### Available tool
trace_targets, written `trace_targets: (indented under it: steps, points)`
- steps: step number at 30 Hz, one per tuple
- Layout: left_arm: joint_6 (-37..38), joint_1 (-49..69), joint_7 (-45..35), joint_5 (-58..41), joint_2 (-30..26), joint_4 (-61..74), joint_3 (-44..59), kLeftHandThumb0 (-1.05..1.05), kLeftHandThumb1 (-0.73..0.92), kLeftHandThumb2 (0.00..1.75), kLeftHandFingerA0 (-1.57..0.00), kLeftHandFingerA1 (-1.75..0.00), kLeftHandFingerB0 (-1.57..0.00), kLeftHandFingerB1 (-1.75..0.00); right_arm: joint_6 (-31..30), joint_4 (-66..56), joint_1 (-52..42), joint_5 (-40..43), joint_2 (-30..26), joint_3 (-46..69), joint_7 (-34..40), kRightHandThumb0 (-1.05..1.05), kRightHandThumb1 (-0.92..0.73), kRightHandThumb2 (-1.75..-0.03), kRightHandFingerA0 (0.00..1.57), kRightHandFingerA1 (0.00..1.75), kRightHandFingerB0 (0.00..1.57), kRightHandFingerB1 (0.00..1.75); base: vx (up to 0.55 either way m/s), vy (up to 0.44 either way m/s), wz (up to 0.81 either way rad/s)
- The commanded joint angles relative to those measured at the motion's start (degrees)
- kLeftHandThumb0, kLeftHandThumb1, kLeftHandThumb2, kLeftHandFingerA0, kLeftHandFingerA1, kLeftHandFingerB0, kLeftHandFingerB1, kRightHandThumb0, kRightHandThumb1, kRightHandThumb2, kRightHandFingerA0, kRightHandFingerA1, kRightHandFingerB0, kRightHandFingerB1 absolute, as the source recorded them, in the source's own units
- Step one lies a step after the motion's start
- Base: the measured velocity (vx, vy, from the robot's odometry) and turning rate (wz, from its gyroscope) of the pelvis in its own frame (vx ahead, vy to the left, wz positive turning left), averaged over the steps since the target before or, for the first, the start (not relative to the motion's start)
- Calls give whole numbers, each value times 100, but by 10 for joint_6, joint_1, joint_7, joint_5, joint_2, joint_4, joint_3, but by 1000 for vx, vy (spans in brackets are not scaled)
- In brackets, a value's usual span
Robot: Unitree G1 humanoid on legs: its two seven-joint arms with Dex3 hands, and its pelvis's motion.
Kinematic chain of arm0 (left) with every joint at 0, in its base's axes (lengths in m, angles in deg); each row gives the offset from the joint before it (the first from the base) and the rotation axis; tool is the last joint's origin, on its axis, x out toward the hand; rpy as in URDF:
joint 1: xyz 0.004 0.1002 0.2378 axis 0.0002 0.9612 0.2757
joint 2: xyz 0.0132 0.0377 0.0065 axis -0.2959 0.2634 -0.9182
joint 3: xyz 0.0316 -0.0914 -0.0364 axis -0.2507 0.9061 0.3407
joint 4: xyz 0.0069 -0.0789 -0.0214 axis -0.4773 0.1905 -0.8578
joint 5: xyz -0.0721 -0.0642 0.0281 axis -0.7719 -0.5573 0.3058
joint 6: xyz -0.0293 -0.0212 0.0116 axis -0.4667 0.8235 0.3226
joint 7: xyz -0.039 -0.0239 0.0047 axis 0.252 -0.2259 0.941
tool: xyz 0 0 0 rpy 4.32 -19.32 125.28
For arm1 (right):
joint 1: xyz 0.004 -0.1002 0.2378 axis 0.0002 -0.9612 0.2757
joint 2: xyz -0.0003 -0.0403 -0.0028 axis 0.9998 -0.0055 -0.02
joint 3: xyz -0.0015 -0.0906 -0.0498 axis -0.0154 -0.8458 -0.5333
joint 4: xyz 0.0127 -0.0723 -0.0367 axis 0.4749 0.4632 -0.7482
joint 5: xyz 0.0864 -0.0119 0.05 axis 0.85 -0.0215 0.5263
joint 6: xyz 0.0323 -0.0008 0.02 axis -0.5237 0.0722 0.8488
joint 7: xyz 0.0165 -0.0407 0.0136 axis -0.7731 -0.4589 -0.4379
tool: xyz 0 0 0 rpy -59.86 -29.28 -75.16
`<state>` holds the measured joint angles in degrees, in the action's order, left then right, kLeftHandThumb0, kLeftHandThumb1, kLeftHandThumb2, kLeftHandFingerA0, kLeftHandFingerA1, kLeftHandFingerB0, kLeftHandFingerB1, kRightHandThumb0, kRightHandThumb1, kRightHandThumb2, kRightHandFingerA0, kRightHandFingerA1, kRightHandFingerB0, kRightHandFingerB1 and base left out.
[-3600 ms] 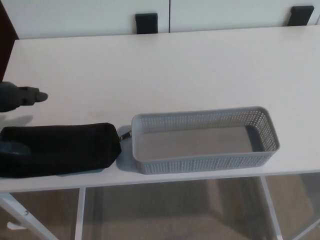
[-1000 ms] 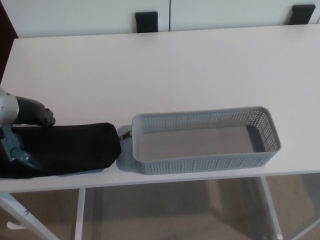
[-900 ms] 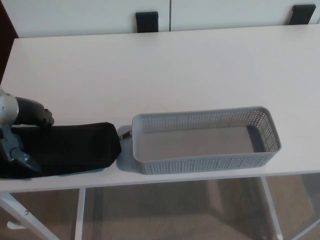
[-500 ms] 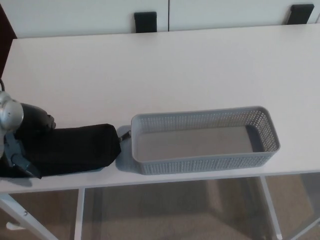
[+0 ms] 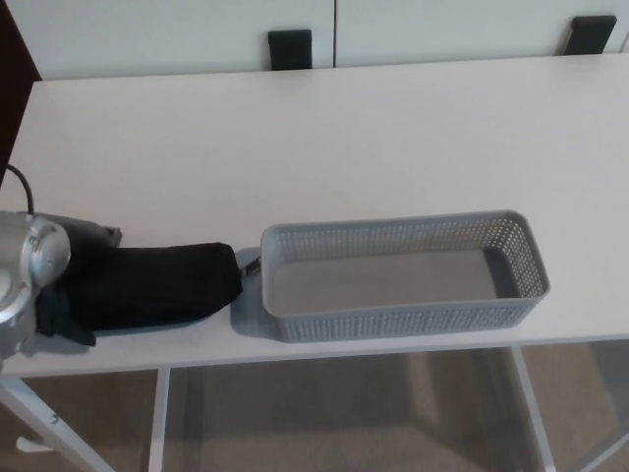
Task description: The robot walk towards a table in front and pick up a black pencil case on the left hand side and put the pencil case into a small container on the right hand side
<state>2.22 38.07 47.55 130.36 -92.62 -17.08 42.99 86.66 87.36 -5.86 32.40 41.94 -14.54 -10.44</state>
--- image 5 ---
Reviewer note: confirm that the dark brown door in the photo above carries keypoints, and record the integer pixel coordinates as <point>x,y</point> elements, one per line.
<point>12,74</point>

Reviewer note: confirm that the grey perforated plastic basket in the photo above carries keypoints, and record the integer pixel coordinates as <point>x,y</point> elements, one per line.
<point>393,319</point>

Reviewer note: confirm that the white hook on table leg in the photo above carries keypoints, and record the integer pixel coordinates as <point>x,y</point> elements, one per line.
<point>30,444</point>

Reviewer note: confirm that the white metal table leg frame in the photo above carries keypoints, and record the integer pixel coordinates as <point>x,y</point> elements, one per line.
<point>538,418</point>
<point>158,418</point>

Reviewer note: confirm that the white cabinet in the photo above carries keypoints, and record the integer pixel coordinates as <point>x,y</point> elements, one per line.
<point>172,29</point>

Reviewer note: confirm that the black fabric pencil case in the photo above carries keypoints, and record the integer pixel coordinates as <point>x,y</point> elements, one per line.
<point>162,285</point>

